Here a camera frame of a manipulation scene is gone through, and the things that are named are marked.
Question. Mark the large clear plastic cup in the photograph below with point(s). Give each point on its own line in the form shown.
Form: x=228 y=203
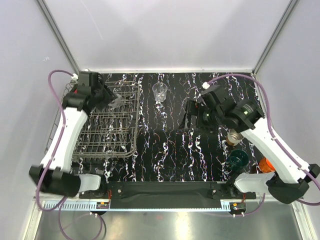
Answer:
x=160 y=92

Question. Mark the black marble pattern mat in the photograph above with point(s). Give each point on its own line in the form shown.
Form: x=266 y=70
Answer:
x=163 y=152

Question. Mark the grey wire dish rack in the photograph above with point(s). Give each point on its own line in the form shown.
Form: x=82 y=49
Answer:
x=112 y=131

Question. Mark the orange translucent cup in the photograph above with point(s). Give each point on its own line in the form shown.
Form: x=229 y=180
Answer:
x=265 y=166

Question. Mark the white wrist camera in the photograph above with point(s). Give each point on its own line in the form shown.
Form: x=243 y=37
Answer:
x=74 y=77
x=206 y=85

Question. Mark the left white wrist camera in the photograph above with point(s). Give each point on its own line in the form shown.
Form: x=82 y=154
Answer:
x=74 y=77

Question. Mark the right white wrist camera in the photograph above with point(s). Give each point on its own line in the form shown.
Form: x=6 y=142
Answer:
x=206 y=85

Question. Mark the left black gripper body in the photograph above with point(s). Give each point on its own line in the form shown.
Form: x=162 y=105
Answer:
x=101 y=102

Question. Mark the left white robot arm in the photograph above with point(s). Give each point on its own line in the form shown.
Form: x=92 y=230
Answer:
x=53 y=175

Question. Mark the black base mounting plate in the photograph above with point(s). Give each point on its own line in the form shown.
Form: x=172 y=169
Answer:
x=166 y=195

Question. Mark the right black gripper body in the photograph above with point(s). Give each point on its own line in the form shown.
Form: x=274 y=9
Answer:
x=208 y=120

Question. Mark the white steel tumbler brown band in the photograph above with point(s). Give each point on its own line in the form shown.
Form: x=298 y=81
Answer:
x=233 y=138

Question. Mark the small clear plastic cup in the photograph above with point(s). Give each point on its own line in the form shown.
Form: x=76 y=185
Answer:
x=117 y=102

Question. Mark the dark green mug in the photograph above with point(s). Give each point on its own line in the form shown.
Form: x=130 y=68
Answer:
x=237 y=160

